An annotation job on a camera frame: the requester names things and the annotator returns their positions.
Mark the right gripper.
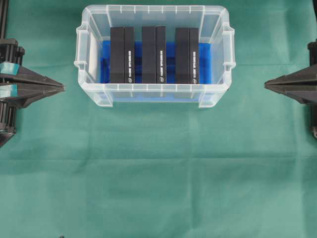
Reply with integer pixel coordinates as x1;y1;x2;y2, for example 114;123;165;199
264;41;317;110

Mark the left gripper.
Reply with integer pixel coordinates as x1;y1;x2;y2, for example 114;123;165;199
0;38;64;109

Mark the black box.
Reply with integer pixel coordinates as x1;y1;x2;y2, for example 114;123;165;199
110;27;135;84
175;28;200;85
142;26;167;84

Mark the clear plastic storage case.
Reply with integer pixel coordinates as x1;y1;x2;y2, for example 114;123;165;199
74;5;236;108

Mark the green table cloth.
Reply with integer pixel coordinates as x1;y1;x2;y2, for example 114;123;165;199
0;0;317;238

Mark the blue foam liner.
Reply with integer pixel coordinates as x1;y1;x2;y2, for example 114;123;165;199
99;41;212;84

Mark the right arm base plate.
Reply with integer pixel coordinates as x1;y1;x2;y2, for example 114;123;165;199
310;126;317;139

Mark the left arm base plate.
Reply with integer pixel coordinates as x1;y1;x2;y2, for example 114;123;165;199
0;128;16;147

